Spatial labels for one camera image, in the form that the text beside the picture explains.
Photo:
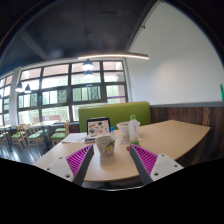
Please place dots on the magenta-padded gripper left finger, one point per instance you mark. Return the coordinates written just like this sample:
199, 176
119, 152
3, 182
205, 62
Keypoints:
59, 166

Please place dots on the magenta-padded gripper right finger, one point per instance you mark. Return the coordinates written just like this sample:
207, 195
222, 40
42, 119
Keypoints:
163, 165

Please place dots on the white green-capped drink bottle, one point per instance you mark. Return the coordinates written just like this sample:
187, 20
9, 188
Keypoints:
134, 131

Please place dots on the wooden green-seat chairs group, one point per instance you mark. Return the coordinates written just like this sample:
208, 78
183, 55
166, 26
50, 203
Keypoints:
57, 135

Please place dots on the white paper sheets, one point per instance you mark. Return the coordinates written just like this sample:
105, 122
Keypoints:
75, 137

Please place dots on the flat round red coaster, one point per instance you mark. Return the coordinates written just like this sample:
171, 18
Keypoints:
128, 148

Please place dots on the wooden dining table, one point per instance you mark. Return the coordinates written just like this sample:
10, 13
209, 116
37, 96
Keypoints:
45, 123

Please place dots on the white flower-print paper cup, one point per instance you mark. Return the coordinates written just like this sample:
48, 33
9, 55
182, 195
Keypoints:
105, 146

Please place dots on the sticker-covered black laptop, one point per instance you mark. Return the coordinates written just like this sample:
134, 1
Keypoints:
98, 127

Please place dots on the small blue-capped tube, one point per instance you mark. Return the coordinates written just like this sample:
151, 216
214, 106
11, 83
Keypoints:
111, 130

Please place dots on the green upholstered booth bench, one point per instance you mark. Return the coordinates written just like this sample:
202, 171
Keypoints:
113, 111

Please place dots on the black pendant lamps group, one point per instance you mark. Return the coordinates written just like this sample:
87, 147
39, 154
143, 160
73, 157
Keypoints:
87, 65

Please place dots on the long linear ceiling light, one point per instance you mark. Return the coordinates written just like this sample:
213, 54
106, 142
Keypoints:
113, 55

